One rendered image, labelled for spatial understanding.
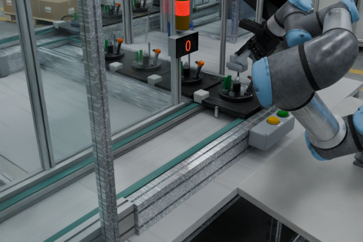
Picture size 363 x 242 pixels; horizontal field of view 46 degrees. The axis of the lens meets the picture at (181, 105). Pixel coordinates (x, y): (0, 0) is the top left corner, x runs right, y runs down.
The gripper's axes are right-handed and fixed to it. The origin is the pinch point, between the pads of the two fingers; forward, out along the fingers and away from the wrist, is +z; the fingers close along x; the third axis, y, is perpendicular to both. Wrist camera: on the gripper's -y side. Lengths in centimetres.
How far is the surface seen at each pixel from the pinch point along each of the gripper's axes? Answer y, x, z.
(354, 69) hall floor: 27, 322, 125
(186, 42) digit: -12.1, -20.4, -1.4
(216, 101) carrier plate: 8.7, -9.5, 13.1
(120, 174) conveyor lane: 14, -61, 15
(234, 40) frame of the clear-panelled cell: -29, 84, 56
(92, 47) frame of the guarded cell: -1, -84, -38
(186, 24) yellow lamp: -16.5, -20.1, -6.1
